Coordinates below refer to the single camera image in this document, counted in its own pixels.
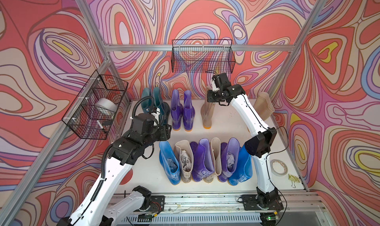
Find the black wire basket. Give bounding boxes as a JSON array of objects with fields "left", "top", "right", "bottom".
[
  {"left": 62, "top": 71, "right": 128, "bottom": 140},
  {"left": 171, "top": 38, "right": 236, "bottom": 74}
]

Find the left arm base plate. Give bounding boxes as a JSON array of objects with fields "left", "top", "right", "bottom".
[{"left": 139, "top": 195, "right": 165, "bottom": 214}]

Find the purple boot front left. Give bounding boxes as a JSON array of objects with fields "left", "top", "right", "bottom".
[{"left": 190, "top": 139, "right": 214, "bottom": 182}]

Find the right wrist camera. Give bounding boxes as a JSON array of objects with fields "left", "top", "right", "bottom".
[{"left": 211, "top": 73, "right": 231, "bottom": 91}]

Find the dark purple boot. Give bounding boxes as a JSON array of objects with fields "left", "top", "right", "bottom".
[
  {"left": 171, "top": 89, "right": 183, "bottom": 131},
  {"left": 183, "top": 90, "right": 196, "bottom": 132}
]

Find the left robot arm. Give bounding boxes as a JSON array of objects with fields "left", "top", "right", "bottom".
[{"left": 57, "top": 124, "right": 172, "bottom": 226}]

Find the white tape roll in basket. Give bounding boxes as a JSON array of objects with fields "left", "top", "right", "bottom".
[{"left": 95, "top": 98, "right": 117, "bottom": 116}]

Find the red cup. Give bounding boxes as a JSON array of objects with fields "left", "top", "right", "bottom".
[{"left": 120, "top": 169, "right": 133, "bottom": 185}]

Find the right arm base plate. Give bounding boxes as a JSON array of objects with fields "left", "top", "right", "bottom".
[{"left": 238, "top": 194, "right": 284, "bottom": 212}]

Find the black wire basket left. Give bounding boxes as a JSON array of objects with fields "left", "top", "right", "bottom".
[{"left": 62, "top": 71, "right": 128, "bottom": 140}]

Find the beige boot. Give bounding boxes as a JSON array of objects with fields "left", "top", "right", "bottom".
[
  {"left": 174, "top": 140, "right": 194, "bottom": 183},
  {"left": 200, "top": 86, "right": 215, "bottom": 129},
  {"left": 204, "top": 138, "right": 222, "bottom": 183},
  {"left": 253, "top": 92, "right": 275, "bottom": 121}
]

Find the blue boot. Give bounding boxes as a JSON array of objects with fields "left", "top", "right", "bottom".
[
  {"left": 159, "top": 141, "right": 181, "bottom": 185},
  {"left": 228, "top": 146, "right": 253, "bottom": 186}
]

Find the purple boot front right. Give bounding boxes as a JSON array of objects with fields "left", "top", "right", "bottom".
[{"left": 218, "top": 138, "right": 240, "bottom": 182}]

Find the yellow binder clip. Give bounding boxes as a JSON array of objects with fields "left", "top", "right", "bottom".
[{"left": 288, "top": 174, "right": 301, "bottom": 188}]

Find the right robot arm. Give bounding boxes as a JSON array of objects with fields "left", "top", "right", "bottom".
[{"left": 207, "top": 85, "right": 280, "bottom": 208}]

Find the tape roll on table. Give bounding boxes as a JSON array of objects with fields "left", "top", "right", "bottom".
[{"left": 270, "top": 159, "right": 288, "bottom": 177}]

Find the black wire basket back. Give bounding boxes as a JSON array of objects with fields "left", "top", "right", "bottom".
[{"left": 171, "top": 38, "right": 236, "bottom": 74}]

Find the teal boot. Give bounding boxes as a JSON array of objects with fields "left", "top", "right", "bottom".
[
  {"left": 153, "top": 87, "right": 170, "bottom": 124},
  {"left": 141, "top": 87, "right": 153, "bottom": 114}
]

